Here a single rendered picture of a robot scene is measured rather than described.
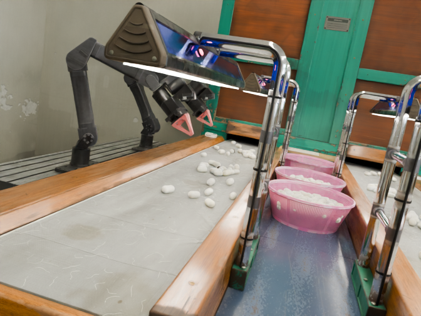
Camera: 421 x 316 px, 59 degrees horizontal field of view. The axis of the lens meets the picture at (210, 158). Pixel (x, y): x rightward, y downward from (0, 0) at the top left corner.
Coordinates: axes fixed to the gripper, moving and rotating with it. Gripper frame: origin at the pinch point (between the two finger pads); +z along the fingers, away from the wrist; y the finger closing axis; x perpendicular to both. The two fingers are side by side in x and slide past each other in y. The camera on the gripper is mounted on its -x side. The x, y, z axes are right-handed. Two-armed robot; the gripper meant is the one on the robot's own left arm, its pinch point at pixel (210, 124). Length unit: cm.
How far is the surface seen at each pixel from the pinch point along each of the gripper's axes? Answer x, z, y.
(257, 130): -10.5, 15.3, 37.8
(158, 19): -33, 2, -130
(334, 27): -77, -1, 43
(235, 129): -0.7, 6.7, 36.9
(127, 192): 6, 11, -93
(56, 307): -3, 23, -140
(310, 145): -27, 41, 42
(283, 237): -14, 46, -79
